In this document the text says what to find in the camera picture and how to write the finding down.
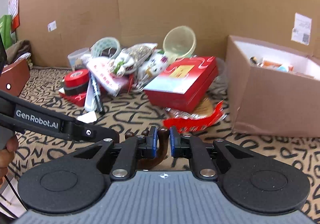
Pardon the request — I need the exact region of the blue black erasable marker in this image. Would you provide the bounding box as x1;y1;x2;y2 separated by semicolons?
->
89;73;105;115

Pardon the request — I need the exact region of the brown cardboard sorting box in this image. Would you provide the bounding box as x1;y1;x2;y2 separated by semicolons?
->
226;36;319;137

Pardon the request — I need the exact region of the person left hand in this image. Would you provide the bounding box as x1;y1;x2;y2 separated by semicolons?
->
0;135;19;184

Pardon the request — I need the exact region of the clear plastic tube sleeve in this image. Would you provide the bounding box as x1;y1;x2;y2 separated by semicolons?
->
84;81;97;112

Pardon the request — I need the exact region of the flat red card packet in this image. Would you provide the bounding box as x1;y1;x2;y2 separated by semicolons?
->
59;88;86;107

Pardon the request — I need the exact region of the brown wooden box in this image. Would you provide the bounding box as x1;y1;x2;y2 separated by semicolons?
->
0;60;30;96

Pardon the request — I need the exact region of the red snack packet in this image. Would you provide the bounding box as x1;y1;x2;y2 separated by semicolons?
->
163;98;226;133

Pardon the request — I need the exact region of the black electrical tape roll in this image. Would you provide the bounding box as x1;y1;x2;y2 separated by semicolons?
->
61;81;89;96

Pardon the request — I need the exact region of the red electrical tape roll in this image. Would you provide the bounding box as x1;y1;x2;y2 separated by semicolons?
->
63;69;89;88

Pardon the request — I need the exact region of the red white gift box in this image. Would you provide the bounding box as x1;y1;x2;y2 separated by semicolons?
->
143;56;218;112

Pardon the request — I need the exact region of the brown folded cloth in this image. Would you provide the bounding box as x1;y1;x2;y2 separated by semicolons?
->
6;40;31;65

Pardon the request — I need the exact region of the white red printed plastic bag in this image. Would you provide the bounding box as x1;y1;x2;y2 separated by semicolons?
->
86;56;129;96

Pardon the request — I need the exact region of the clear plastic container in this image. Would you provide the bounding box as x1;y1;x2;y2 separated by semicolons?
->
67;48;90;71

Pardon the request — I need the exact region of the patterned clear tape roll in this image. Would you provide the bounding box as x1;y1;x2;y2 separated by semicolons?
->
91;37;121;58

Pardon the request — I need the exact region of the green paper bag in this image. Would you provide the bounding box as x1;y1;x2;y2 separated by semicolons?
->
0;15;12;50

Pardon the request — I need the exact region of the translucent plastic funnel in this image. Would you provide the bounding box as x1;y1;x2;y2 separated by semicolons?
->
162;25;196;63

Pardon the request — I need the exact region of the large cardboard backdrop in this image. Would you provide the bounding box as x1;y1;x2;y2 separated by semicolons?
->
17;0;319;67

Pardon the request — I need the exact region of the white shipping label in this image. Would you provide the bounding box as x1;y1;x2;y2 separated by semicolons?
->
291;13;312;45

